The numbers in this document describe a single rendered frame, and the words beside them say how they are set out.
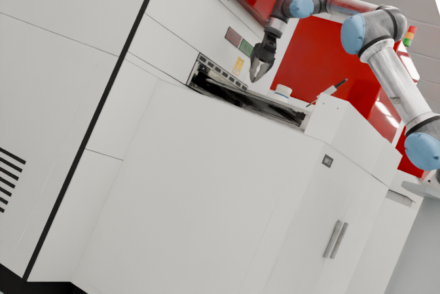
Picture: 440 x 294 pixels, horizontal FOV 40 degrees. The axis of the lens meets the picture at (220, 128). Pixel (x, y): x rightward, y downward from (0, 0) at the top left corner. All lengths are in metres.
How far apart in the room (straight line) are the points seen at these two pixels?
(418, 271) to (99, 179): 1.02
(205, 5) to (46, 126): 0.68
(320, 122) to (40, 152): 0.88
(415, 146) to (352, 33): 0.39
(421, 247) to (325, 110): 0.50
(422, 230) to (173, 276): 0.77
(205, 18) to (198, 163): 0.56
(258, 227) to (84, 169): 0.57
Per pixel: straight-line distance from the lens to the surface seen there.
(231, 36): 2.36
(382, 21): 1.96
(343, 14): 2.22
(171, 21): 2.04
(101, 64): 1.95
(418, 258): 1.95
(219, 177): 1.86
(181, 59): 2.14
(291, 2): 2.26
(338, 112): 1.84
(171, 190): 1.94
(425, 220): 1.96
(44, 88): 2.07
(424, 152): 1.80
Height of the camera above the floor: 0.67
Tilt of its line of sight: 2 degrees up
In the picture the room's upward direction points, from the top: 23 degrees clockwise
